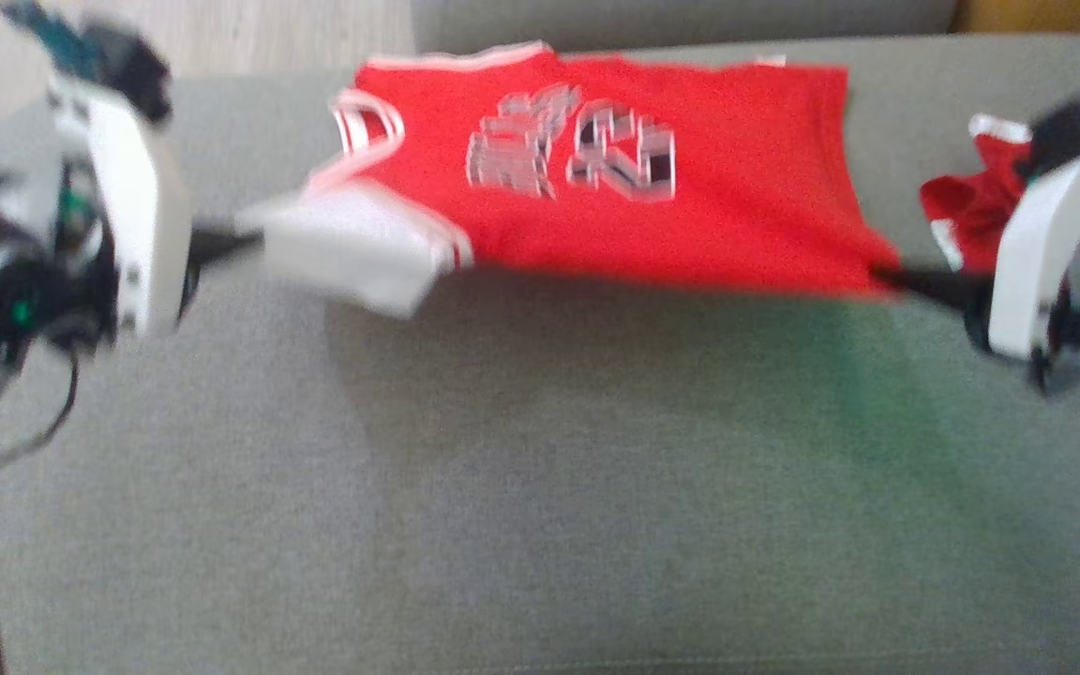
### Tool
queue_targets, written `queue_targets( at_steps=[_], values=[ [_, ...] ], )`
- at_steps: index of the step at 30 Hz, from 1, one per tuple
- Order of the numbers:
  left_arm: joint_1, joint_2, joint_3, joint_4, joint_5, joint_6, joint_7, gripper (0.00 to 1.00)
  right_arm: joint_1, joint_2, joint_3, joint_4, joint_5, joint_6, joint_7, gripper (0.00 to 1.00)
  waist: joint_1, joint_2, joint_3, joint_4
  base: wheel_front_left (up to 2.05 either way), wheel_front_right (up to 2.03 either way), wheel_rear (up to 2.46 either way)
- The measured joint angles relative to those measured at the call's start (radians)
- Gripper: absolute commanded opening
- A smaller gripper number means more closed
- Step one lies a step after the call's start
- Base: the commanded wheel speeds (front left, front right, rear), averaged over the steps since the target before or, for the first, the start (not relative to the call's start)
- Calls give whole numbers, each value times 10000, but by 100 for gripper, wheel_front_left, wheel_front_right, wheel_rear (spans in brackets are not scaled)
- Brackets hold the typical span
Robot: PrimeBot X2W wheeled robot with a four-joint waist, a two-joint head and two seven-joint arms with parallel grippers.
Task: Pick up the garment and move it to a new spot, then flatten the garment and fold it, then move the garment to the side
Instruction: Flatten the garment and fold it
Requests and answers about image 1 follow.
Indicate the grey sofa seat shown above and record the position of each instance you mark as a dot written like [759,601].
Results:
[502,469]

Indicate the red and white jersey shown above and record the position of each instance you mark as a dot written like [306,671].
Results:
[737,187]

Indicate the grey sofa back cushion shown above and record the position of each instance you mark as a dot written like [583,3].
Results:
[690,19]

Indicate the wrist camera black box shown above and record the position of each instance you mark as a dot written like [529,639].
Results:
[1065,136]
[132,70]

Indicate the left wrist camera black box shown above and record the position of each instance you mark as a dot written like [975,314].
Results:
[132,70]

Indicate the red basketball shorts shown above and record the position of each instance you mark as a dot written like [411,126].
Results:
[971,211]

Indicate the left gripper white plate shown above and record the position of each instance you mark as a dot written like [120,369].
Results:
[146,234]

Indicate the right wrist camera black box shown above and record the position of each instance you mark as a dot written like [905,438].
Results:
[1065,136]

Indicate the yellow cushion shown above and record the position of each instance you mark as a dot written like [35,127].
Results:
[1046,14]

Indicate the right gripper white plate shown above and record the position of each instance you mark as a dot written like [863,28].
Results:
[1032,272]

